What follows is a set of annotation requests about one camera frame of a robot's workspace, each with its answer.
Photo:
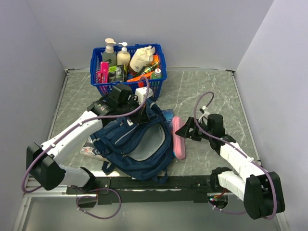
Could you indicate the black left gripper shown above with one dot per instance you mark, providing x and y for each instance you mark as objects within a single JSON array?
[{"x": 141, "y": 116}]

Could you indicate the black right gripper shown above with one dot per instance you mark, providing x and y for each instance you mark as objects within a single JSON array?
[{"x": 184, "y": 130}]

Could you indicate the pink cartoon pencil case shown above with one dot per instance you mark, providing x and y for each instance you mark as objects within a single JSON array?
[{"x": 178, "y": 141}]

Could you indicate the blue Jane Eyre book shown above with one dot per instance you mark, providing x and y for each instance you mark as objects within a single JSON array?
[{"x": 168, "y": 114}]

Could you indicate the navy blue student backpack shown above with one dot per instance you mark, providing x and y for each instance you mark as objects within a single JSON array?
[{"x": 142, "y": 151}]

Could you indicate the Little Women book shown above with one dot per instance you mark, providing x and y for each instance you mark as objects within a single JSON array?
[{"x": 90, "y": 151}]

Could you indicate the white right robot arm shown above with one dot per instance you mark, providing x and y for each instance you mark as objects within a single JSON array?
[{"x": 260, "y": 190}]

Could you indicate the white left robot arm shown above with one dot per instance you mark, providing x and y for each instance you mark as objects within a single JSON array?
[{"x": 44, "y": 162}]

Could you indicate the black green box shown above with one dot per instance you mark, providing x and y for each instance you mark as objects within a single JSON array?
[{"x": 117, "y": 73}]

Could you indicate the pink box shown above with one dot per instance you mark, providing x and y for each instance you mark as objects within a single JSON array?
[{"x": 102, "y": 73}]

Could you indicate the orange package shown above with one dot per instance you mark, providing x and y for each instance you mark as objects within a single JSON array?
[{"x": 147, "y": 75}]

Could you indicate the green glass bottle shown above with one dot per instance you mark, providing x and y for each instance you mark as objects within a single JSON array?
[{"x": 150, "y": 68}]

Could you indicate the cream pump lotion bottle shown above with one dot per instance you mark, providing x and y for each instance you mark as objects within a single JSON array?
[{"x": 123, "y": 56}]

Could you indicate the grey pump bottle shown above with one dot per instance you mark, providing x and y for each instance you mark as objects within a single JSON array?
[{"x": 109, "y": 55}]

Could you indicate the beige cloth sack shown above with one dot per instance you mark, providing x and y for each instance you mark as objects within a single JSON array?
[{"x": 142, "y": 57}]

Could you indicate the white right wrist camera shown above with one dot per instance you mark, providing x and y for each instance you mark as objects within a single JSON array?
[{"x": 205, "y": 113}]

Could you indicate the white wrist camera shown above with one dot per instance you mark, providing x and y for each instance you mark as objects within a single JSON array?
[
  {"x": 205, "y": 113},
  {"x": 141, "y": 93}
]

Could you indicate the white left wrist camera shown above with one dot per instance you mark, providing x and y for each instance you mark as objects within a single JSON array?
[{"x": 141, "y": 93}]

